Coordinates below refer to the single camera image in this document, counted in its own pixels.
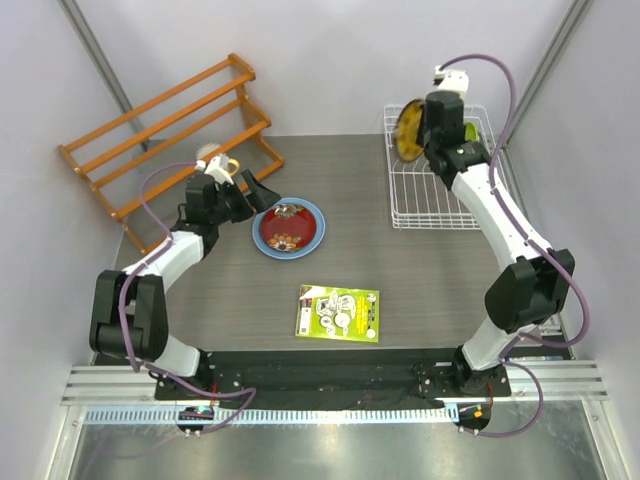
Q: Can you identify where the orange wooden shelf rack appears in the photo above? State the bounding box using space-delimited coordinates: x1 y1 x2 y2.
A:
57 53 285 254

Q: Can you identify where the brown yellow-rimmed plate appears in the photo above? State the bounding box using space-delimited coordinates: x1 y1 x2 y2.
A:
393 99 424 163

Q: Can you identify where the aluminium side rail right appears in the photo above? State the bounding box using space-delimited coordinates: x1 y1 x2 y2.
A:
485 162 575 337

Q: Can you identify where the white cup on shelf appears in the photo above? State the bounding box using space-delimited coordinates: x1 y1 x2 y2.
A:
196 143 220 161

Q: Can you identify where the aluminium frame post left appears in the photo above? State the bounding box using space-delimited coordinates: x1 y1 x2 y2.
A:
57 0 151 151

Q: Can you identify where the aluminium frame post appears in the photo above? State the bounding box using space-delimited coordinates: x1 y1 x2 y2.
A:
57 0 151 151
507 0 593 141

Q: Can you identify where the lime green plate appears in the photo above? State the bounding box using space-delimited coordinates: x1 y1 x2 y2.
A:
464 122 480 142

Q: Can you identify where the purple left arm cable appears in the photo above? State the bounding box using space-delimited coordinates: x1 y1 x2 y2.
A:
117 159 259 434

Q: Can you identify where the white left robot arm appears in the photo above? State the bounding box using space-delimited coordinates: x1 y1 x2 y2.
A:
89 170 281 399

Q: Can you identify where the light blue plate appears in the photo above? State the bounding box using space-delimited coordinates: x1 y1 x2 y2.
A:
252 197 326 260

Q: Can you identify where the yellow ceramic mug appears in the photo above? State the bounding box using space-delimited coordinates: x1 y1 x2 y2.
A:
227 158 240 177

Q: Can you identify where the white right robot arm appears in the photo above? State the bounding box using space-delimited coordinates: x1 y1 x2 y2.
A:
420 90 575 395

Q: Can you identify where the green illustrated booklet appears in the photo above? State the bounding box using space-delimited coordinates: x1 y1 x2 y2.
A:
295 284 380 344

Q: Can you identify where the red patterned plate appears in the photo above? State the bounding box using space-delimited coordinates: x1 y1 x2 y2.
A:
258 202 318 253

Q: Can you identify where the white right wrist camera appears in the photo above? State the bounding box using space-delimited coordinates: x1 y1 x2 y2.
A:
433 65 469 100

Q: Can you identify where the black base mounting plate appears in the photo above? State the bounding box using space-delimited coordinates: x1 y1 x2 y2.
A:
153 349 512 412

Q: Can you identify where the white wire dish rack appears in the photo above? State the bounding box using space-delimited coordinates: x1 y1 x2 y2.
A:
383 105 479 231

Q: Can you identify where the aluminium front rail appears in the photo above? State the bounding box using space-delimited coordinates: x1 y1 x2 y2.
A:
60 360 610 426

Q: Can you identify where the aluminium frame post right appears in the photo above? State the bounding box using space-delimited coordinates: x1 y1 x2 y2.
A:
507 0 593 141

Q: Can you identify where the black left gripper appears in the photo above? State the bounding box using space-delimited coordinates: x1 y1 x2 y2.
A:
209 171 280 226

